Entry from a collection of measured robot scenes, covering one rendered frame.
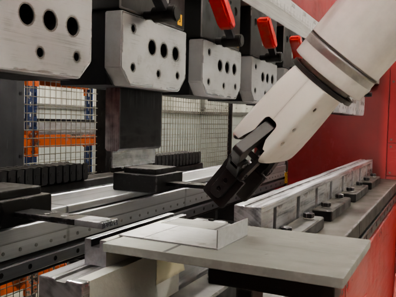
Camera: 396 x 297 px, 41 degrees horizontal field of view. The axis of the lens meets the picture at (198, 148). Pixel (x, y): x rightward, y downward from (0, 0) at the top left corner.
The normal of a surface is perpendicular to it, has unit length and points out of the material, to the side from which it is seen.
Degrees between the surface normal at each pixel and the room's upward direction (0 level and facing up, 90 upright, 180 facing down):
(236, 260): 0
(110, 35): 90
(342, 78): 110
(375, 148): 90
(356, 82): 120
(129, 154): 90
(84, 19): 90
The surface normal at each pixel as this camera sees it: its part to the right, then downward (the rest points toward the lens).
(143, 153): 0.90, 0.04
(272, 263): 0.02, -1.00
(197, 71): -0.44, 0.04
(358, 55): -0.07, 0.37
